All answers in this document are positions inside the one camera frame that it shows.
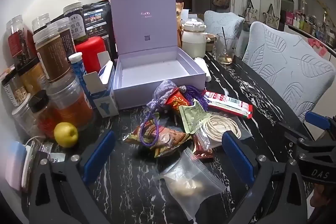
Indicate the pale blue leaf-pattern chair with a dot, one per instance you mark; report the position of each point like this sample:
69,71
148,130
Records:
223,24
283,66

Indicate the white blue open carton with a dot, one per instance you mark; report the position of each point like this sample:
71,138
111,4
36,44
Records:
105,103

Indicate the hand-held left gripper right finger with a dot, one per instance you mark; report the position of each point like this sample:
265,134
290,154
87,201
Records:
236,155

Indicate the pastel pink blue device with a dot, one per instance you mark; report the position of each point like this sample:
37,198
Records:
15,163

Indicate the jar with white text label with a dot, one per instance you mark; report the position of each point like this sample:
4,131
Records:
76,24

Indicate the brown snack packet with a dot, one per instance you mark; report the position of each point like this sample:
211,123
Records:
170,138

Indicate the purple sachet pouch with tassel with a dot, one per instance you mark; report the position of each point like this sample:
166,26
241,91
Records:
164,94

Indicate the orange snack bag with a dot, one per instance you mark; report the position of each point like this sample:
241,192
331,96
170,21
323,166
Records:
179,19

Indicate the white pink sachet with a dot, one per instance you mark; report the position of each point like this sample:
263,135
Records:
56,158

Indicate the jar of noodles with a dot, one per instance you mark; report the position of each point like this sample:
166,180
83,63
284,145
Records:
14,92

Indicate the small jar with brown label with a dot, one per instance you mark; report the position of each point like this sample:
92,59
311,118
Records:
67,40

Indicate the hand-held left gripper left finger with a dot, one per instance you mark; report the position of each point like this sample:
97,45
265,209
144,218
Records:
101,151

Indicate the yellow apple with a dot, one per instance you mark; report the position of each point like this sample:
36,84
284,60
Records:
65,134

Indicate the blue tube with white cap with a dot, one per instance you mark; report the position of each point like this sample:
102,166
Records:
78,71

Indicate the tan ceramic cup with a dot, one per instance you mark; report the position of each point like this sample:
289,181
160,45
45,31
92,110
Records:
210,40

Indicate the row of cosmetic bottles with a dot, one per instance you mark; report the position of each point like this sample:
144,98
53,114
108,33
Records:
312,24

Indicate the clear zip bag white contents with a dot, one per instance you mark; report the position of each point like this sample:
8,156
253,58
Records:
191,184

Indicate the clear jar with orange contents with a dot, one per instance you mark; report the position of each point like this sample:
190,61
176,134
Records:
71,106

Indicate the pale green packet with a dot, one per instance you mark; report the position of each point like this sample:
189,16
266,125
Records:
190,119

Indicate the red white long packet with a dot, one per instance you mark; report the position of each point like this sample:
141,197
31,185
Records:
228,103

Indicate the tall jar with brown label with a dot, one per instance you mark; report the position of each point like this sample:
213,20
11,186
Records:
52,56

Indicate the white jug with lid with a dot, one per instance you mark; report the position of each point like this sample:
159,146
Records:
193,43

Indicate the amber jar with black lid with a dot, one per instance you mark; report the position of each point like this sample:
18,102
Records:
30,77

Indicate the white tote bag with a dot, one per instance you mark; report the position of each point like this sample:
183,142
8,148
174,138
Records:
250,12
271,18

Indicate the green patterned packet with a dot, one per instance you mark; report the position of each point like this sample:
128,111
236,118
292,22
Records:
199,109

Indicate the red snack packet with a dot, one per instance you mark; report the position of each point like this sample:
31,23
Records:
179,102

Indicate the person's right hand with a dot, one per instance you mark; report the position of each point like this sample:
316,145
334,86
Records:
324,195

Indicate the red container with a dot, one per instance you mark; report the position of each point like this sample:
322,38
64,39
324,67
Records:
89,53

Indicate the jar with red label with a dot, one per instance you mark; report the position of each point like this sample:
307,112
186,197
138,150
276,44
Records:
18,40

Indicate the metal spoon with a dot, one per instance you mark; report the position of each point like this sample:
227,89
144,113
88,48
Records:
224,40

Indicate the black-capped spice jar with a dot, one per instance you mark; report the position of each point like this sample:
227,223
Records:
43,113

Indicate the black coffee bag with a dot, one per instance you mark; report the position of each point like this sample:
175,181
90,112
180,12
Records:
97,19

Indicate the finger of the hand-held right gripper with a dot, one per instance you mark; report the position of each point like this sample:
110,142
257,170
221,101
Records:
294,133
317,119

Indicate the purple gift box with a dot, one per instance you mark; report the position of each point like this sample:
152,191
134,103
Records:
144,16

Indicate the glass cup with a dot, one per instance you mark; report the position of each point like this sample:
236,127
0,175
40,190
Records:
227,50

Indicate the small dark red packet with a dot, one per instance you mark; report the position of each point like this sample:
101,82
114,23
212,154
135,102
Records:
203,151

